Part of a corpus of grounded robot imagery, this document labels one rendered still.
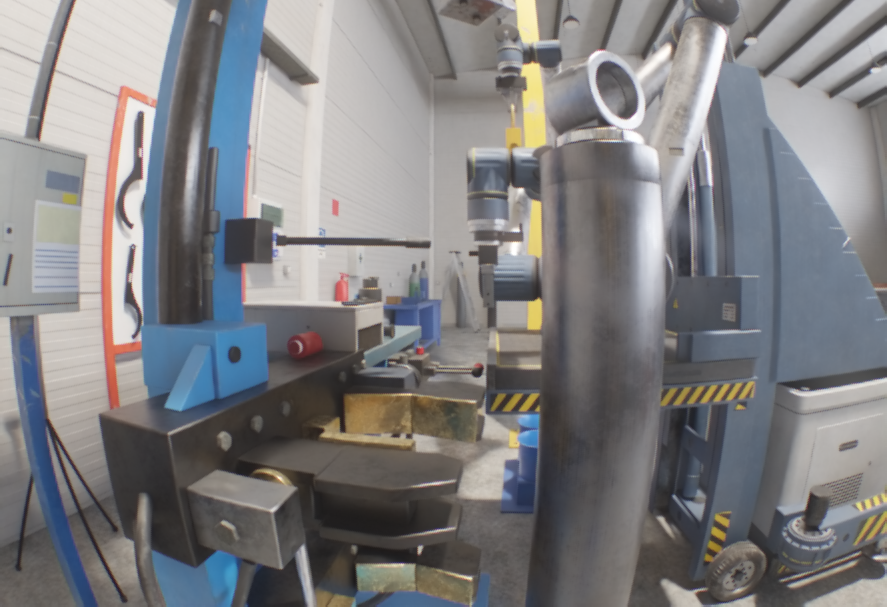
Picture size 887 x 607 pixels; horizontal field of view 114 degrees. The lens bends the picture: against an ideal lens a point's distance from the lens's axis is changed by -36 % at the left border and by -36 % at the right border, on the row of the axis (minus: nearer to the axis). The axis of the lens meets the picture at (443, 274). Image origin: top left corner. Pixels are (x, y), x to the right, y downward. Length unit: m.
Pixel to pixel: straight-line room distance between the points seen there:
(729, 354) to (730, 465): 0.54
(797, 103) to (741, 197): 13.99
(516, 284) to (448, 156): 10.33
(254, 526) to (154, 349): 0.36
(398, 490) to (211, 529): 0.25
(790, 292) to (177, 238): 1.79
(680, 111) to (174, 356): 1.21
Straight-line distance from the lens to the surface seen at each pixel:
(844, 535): 1.98
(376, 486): 0.58
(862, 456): 2.15
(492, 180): 1.11
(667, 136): 1.16
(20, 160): 1.16
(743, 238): 1.63
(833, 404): 1.90
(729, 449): 1.74
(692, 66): 1.28
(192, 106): 0.86
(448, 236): 11.65
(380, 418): 1.03
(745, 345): 1.39
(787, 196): 1.78
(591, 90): 0.74
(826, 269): 1.88
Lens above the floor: 1.26
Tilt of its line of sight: 1 degrees up
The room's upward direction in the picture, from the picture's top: straight up
